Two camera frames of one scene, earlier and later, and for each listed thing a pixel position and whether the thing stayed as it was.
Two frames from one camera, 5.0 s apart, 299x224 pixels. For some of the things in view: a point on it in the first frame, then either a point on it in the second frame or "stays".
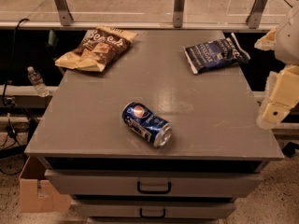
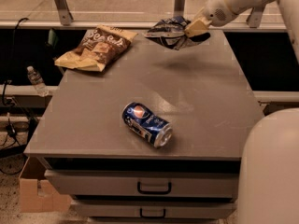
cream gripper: x=288 y=44 -> x=217 y=12
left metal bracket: x=62 y=6 stays
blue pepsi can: x=147 y=123 stays
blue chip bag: x=215 y=54 -> x=171 y=32
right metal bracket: x=253 y=19 stays
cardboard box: x=35 y=194 stays
